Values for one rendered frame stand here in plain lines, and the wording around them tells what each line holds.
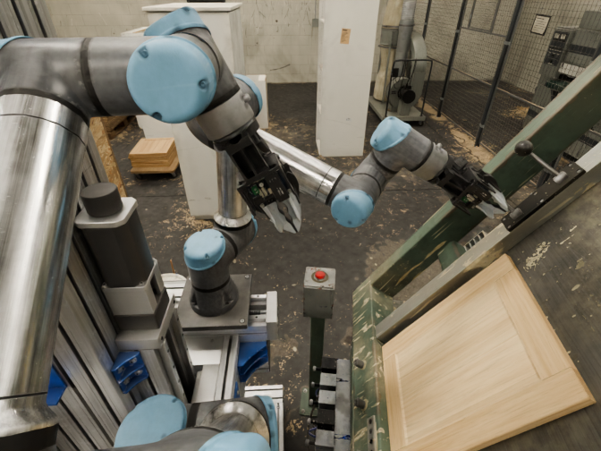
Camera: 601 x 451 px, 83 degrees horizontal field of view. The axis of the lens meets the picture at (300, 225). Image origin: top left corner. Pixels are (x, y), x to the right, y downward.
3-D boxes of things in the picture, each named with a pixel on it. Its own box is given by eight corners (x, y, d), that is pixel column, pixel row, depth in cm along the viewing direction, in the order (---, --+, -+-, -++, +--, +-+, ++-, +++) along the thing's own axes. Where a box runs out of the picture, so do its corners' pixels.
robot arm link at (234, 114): (195, 109, 51) (243, 82, 50) (213, 136, 53) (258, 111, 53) (190, 122, 44) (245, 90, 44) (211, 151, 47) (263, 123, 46)
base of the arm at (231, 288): (185, 318, 103) (179, 294, 97) (195, 282, 116) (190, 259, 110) (236, 316, 104) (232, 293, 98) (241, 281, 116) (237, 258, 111)
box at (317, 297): (306, 296, 149) (306, 265, 139) (333, 299, 148) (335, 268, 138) (302, 318, 139) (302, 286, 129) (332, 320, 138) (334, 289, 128)
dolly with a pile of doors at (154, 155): (148, 159, 451) (141, 137, 433) (187, 158, 453) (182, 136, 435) (131, 181, 400) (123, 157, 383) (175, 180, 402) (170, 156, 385)
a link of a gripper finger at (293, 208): (301, 245, 58) (275, 203, 53) (295, 227, 63) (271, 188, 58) (317, 236, 58) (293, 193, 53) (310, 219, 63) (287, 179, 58)
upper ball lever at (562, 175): (557, 185, 80) (510, 148, 83) (572, 174, 78) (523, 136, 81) (558, 188, 77) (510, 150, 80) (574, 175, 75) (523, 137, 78)
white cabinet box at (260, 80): (234, 120, 588) (230, 74, 547) (268, 119, 590) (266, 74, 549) (232, 129, 550) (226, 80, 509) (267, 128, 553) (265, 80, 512)
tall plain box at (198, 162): (205, 179, 404) (174, 3, 305) (256, 178, 407) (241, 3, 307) (189, 222, 330) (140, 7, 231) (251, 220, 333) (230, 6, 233)
